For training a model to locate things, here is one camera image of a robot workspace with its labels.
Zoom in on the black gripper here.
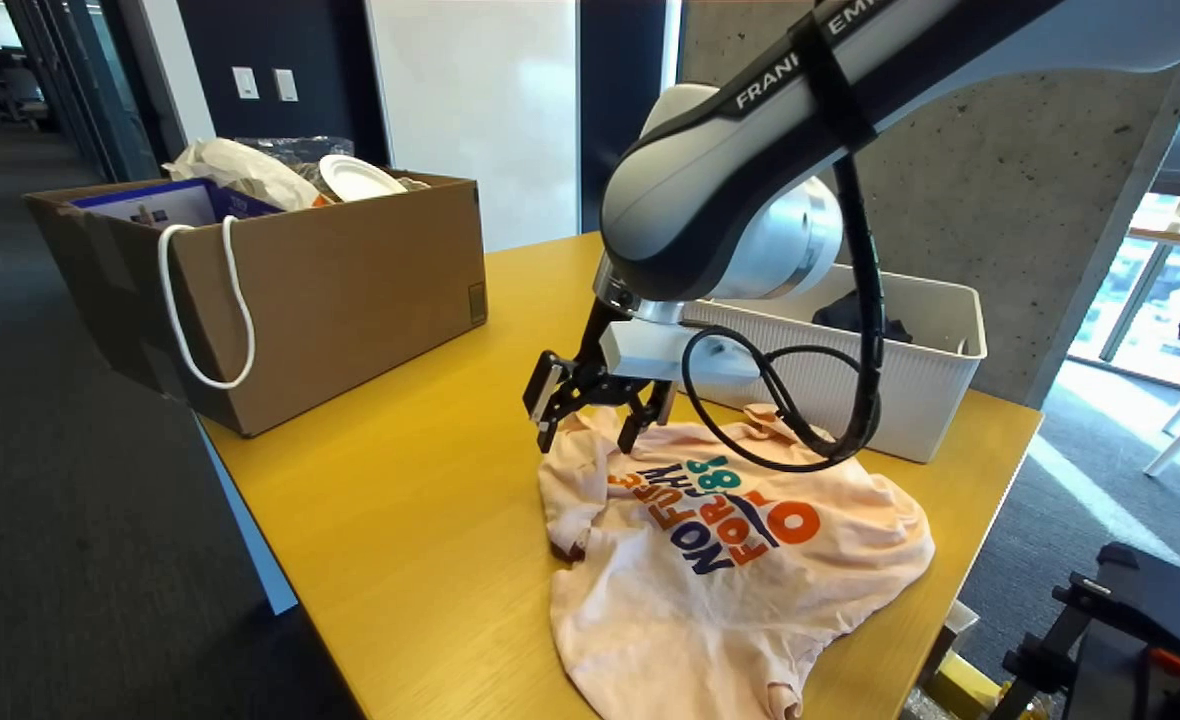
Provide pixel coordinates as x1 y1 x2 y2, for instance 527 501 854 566
519 294 678 456

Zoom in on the pink printed t-shirt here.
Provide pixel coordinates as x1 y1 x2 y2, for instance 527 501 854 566
536 394 940 720

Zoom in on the brown cardboard box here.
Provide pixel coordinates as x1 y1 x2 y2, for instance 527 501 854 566
20 167 493 440

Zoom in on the white plastic bin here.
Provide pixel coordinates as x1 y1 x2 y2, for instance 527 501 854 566
676 260 991 468

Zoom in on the white plate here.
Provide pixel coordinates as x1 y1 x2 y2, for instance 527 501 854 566
310 147 411 208

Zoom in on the white cloth bag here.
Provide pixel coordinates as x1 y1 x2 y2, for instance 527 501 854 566
158 136 329 216

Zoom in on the grey concrete pillar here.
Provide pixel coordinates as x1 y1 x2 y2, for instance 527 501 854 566
676 0 1180 413

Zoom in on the purple flat box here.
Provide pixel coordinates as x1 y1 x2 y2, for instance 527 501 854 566
66 175 281 232

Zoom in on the black stand equipment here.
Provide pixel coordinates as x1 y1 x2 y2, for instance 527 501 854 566
984 535 1180 720

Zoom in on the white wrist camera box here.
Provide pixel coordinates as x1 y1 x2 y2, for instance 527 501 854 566
594 315 698 386

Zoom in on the black cable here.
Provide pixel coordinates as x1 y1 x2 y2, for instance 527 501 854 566
676 151 886 470

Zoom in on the white rope handle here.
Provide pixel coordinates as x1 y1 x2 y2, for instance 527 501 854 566
156 211 261 394

